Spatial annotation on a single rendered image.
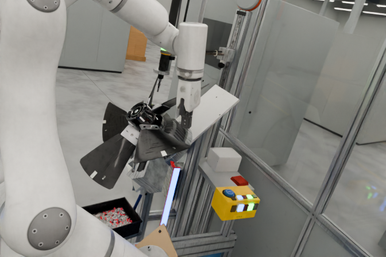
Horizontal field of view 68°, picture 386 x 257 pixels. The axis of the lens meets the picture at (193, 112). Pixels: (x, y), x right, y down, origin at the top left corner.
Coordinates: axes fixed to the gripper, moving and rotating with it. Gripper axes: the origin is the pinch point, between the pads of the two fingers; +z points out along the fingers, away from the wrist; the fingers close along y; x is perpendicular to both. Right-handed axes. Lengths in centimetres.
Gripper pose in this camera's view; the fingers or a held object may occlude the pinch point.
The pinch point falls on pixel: (186, 121)
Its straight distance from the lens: 95.4
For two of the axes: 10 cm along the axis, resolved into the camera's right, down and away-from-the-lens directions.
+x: -9.3, -2.0, 3.2
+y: 3.7, -3.2, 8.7
